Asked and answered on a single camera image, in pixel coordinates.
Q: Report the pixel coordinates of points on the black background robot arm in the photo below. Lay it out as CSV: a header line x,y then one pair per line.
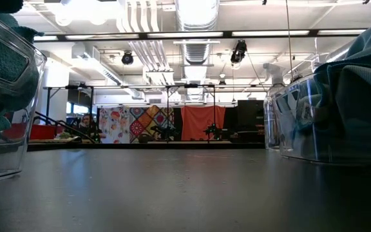
x,y
214,130
164,132
60,124

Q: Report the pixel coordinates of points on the orange hanging cloth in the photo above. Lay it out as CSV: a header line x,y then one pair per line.
x,y
201,122

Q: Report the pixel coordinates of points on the colourful patchwork quilt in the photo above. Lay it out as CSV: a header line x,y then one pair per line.
x,y
151,122

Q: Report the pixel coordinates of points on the black cabinet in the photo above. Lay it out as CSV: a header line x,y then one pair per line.
x,y
250,117

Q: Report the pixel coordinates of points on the floral print cloth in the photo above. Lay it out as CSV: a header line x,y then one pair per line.
x,y
114,124

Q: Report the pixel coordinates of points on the white ceiling pipes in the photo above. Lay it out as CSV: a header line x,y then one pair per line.
x,y
147,54

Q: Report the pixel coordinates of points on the black ceiling spotlight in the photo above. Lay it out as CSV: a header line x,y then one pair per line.
x,y
238,51

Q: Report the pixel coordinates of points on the clear spray bottle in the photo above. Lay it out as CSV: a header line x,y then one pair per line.
x,y
269,122

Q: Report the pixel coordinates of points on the person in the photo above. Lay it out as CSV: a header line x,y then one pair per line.
x,y
86,120

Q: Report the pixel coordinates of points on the red bin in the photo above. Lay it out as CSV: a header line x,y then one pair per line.
x,y
43,132

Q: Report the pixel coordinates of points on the blue thin cloth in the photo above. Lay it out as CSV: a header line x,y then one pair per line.
x,y
369,42

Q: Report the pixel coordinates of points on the black metal rig frame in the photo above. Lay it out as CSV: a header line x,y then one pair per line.
x,y
167,112

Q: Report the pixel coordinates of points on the silver round air duct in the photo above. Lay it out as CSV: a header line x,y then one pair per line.
x,y
196,51

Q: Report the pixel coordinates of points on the white rectangular air duct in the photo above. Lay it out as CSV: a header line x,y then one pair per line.
x,y
89,56

